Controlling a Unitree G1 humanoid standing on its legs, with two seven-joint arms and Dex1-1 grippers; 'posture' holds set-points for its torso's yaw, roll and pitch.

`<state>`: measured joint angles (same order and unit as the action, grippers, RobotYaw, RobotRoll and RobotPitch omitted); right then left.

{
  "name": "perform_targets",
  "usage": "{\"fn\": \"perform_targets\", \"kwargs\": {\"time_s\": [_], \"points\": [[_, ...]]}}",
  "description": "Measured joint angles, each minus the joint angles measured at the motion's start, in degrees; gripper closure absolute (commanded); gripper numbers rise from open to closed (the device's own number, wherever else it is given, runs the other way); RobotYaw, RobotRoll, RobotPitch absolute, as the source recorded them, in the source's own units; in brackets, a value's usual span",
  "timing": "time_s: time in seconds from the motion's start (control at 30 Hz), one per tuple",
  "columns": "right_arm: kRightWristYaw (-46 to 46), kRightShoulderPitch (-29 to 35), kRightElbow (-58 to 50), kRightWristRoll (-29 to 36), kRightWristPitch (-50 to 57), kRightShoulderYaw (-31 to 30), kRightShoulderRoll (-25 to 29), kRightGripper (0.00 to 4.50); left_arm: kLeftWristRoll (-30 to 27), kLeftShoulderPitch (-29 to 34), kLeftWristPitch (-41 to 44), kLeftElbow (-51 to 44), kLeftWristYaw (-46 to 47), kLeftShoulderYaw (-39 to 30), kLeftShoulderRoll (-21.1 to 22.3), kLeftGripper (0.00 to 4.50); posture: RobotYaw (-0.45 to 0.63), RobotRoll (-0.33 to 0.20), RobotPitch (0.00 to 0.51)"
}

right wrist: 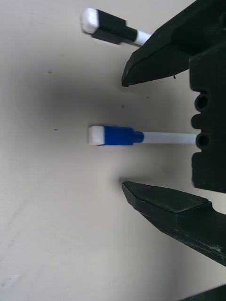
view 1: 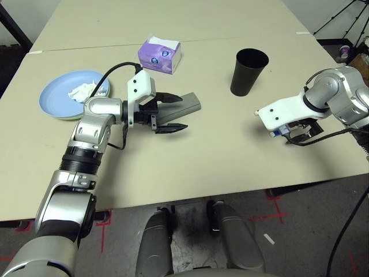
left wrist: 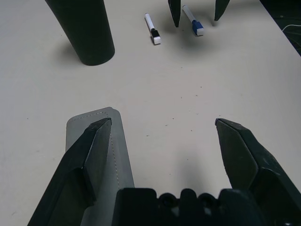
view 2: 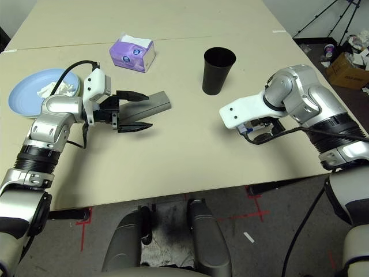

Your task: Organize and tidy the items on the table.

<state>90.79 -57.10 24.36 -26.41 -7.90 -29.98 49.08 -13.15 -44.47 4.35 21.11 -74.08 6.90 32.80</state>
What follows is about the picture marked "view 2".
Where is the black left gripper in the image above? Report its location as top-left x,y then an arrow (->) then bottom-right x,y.
94,90 -> 153,134

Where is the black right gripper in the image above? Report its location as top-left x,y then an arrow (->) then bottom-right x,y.
258,117 -> 285,135

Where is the grey glasses case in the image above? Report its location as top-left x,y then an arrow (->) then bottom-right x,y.
117,91 -> 173,125

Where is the white tissue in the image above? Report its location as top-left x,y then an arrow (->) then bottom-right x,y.
36,81 -> 75,99

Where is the blue plate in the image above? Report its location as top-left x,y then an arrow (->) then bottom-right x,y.
7,68 -> 80,118

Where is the purple tissue box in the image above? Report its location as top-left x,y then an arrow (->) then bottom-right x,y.
108,32 -> 156,74

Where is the black table foot bar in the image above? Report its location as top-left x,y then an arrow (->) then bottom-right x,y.
249,177 -> 326,196
48,208 -> 92,222

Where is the black cup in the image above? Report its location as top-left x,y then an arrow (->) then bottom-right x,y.
202,47 -> 237,95

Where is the cardboard box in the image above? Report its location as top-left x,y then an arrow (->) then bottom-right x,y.
325,51 -> 369,90

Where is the black tripod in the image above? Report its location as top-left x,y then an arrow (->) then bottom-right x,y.
293,0 -> 364,47

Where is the crumpled white paper trash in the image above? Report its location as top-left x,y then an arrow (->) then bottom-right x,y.
347,33 -> 369,70

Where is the grey robot left leg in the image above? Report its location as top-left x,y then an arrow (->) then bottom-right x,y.
101,212 -> 152,272

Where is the grey robot leg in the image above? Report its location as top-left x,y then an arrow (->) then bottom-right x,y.
187,199 -> 232,277
101,212 -> 152,272

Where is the grey robot right leg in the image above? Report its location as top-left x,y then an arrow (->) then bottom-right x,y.
187,199 -> 232,277

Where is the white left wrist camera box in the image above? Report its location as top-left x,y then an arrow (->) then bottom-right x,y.
82,68 -> 112,128

